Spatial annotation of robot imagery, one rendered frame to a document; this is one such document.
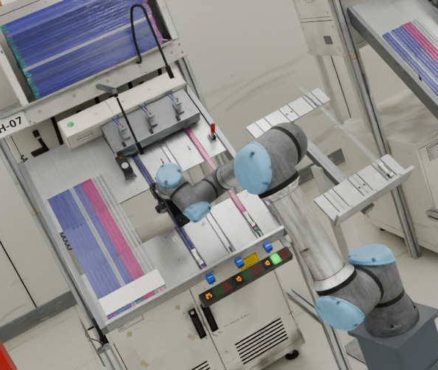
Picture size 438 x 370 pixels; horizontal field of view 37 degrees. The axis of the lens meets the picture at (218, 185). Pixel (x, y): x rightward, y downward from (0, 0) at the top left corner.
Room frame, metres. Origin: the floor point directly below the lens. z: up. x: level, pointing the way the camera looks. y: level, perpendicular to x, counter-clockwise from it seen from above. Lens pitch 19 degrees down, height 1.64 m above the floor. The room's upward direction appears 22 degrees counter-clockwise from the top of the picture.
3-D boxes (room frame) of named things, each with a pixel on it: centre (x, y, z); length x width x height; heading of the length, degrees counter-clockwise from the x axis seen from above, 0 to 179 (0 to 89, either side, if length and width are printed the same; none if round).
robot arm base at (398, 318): (1.54, -0.30, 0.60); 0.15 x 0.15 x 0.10
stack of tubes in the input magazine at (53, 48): (2.43, 0.24, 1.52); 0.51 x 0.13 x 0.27; 105
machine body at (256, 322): (2.53, 0.33, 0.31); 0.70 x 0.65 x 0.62; 105
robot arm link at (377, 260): (1.53, -0.30, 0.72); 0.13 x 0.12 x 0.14; 128
